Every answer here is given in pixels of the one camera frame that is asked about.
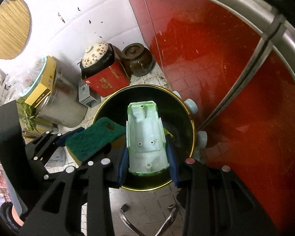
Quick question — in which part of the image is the green yellow sponge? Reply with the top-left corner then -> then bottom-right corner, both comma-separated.
65,117 -> 126,166

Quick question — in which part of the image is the pale green plastic car shell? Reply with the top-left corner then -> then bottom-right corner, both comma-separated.
126,101 -> 169,176

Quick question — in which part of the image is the black gold-rimmed trash bin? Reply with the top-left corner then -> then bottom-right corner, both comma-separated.
93,84 -> 198,192

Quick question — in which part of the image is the steel stock pot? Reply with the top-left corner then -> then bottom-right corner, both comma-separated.
37,72 -> 87,128

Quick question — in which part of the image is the yellow box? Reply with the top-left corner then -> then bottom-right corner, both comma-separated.
24,56 -> 56,108

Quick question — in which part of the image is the grey plastic basket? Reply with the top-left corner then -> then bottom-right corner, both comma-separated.
78,80 -> 100,108

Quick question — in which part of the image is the red gift box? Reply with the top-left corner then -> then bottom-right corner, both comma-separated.
83,59 -> 130,98

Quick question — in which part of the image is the floral lid clay pot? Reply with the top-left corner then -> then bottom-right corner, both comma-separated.
78,41 -> 115,79

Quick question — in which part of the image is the brown ceramic jar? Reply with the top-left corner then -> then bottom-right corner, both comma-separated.
121,43 -> 154,77

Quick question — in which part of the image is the round bamboo board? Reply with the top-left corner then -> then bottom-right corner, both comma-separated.
0,0 -> 31,60

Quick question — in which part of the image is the red cabinet door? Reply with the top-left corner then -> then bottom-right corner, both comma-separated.
129,0 -> 295,235

